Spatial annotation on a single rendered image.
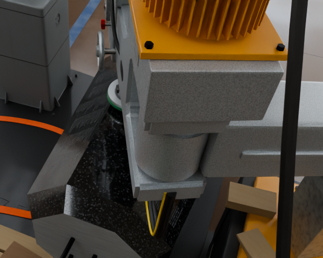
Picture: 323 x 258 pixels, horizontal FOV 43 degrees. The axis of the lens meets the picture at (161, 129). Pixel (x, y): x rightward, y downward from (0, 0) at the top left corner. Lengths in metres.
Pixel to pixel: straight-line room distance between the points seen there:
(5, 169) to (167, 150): 1.87
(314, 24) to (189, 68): 4.05
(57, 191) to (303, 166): 0.93
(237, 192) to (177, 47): 1.08
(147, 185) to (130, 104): 0.28
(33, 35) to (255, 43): 2.01
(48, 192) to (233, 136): 0.91
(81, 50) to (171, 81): 2.91
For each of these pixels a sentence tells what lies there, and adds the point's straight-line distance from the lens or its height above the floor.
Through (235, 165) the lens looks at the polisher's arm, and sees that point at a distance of 1.10.
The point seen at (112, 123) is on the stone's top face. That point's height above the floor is 0.87.
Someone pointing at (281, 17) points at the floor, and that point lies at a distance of 4.65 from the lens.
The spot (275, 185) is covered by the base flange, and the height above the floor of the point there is 0.78.
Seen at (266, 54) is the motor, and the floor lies 1.76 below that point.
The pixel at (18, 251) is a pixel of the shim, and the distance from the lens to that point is 2.23.
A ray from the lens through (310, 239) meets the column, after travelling 1.60.
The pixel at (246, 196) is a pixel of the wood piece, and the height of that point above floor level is 0.83.
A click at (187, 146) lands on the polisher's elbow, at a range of 0.99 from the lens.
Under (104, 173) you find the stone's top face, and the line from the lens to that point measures 1.63.
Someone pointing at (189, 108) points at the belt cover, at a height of 1.66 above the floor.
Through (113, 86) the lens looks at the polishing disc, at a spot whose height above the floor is 0.93.
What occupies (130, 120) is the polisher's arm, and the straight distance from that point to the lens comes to 1.25.
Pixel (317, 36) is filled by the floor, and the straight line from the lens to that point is 4.55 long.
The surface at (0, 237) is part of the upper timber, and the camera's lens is 2.29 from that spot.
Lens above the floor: 2.19
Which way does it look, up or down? 47 degrees down
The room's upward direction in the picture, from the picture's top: 11 degrees clockwise
